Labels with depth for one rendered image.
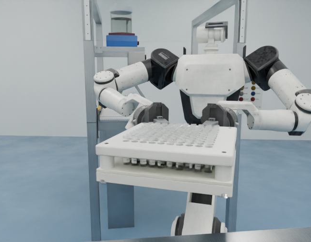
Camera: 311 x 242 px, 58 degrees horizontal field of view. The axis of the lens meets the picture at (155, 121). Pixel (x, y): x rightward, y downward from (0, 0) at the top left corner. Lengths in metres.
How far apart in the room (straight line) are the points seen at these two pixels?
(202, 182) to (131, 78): 0.75
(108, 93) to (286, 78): 0.64
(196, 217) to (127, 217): 1.22
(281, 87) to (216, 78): 0.23
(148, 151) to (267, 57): 0.78
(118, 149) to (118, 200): 1.69
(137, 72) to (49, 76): 4.39
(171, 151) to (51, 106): 5.11
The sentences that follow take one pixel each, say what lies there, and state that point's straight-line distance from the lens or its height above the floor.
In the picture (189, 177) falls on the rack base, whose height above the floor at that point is 0.98.
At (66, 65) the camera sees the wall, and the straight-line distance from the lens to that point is 5.37.
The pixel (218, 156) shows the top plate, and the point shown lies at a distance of 0.46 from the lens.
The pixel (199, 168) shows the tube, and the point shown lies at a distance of 0.51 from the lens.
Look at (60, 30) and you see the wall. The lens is 5.45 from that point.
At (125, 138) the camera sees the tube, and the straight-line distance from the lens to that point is 0.53.
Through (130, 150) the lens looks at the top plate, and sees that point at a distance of 0.49.
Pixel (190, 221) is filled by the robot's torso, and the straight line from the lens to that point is 1.08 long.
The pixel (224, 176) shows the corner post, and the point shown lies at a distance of 0.47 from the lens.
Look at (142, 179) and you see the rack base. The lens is 0.50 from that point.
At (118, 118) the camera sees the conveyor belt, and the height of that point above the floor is 0.86.
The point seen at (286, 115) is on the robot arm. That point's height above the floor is 1.03.
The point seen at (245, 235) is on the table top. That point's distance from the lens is 0.62.
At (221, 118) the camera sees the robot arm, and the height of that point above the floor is 1.04.
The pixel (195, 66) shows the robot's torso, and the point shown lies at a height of 1.18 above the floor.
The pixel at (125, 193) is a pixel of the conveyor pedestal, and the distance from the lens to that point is 2.17.
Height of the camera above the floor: 1.16
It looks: 10 degrees down
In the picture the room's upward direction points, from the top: straight up
